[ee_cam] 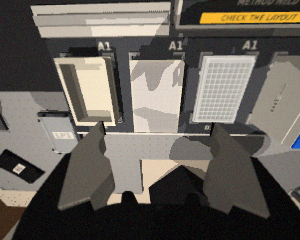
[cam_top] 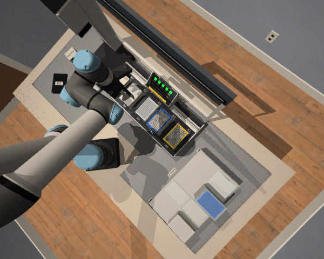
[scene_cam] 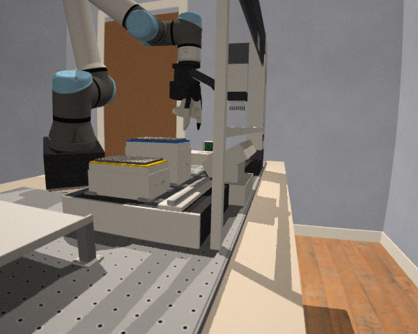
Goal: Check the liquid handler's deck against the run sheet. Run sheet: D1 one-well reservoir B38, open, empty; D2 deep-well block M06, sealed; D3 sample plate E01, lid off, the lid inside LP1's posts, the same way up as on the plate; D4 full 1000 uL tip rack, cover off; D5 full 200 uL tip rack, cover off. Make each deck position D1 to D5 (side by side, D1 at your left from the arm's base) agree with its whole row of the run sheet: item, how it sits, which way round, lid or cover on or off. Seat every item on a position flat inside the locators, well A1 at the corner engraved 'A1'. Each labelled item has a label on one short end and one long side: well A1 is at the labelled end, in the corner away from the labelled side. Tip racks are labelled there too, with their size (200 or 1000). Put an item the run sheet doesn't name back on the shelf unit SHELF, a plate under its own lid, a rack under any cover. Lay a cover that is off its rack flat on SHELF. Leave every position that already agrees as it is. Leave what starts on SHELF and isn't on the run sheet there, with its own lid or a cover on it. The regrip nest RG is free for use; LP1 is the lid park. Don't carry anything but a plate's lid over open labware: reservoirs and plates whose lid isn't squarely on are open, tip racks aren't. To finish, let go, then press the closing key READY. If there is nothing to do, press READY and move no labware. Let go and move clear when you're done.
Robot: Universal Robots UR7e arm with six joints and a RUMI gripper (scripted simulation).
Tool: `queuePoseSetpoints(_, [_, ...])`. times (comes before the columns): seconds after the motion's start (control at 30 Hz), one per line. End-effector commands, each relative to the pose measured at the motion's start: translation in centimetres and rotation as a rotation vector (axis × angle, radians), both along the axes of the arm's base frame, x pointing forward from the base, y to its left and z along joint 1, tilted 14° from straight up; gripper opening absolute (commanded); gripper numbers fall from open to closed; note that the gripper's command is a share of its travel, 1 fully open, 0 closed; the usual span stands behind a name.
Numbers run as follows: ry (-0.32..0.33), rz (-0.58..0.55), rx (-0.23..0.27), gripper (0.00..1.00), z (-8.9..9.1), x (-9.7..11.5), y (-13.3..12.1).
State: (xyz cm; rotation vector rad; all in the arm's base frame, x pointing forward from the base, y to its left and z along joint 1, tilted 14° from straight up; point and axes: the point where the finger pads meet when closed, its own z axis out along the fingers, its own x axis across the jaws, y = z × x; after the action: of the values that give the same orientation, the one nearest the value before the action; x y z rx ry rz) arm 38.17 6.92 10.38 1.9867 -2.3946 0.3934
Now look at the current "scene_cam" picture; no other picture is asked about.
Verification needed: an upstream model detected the grey tip rack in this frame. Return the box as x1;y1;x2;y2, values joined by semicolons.
88;155;170;200

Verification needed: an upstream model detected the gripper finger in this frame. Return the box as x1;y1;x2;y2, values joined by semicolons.
172;86;193;130
191;98;202;130

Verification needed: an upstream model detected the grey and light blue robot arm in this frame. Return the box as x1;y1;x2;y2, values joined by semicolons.
48;0;203;152

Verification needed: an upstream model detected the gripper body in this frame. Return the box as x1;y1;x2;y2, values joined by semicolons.
169;61;201;102

